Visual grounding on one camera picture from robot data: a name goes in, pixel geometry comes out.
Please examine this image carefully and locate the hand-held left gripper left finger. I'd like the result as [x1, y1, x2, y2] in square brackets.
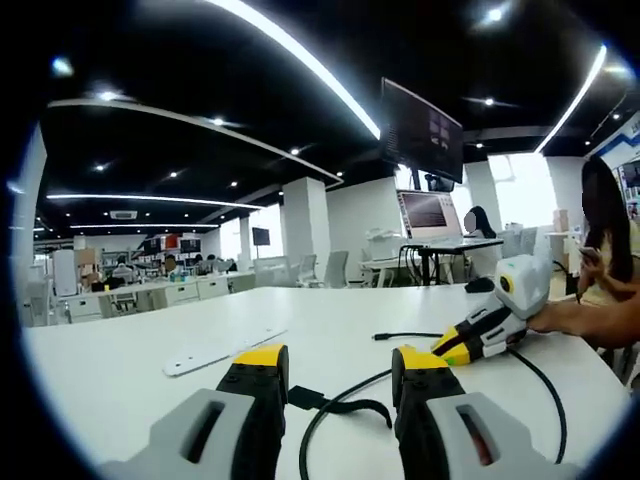
[99, 343, 290, 480]

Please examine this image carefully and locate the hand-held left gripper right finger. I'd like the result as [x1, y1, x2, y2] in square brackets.
[391, 344, 582, 480]

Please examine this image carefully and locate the black charging cable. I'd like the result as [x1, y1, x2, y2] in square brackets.
[298, 330, 569, 480]

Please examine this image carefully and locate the black Velcro strap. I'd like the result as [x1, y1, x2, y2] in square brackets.
[286, 383, 395, 431]

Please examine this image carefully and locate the black-legged standing desk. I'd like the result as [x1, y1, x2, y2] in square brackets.
[398, 236, 506, 287]

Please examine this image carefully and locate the white office desk row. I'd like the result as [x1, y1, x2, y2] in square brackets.
[59, 272, 261, 321]

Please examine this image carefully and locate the person's right hand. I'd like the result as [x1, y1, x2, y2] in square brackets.
[525, 300, 572, 337]

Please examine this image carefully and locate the black computer mouse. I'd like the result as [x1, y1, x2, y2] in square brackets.
[463, 276, 497, 295]

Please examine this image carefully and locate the white power strip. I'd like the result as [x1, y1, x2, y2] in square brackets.
[161, 326, 290, 380]

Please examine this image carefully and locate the white printer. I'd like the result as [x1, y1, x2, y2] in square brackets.
[363, 227, 404, 262]

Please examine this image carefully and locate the open laptop on stand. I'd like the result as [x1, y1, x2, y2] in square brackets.
[396, 188, 464, 242]

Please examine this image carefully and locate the hanging black monitor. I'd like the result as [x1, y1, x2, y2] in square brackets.
[379, 76, 466, 186]

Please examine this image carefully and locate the long ceiling light strip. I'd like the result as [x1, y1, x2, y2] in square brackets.
[534, 43, 609, 155]
[202, 0, 384, 141]

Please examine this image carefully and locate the black monitor on stand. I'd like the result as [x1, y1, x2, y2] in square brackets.
[251, 226, 272, 261]

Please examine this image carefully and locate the wall poster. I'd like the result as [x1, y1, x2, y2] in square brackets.
[599, 112, 640, 221]

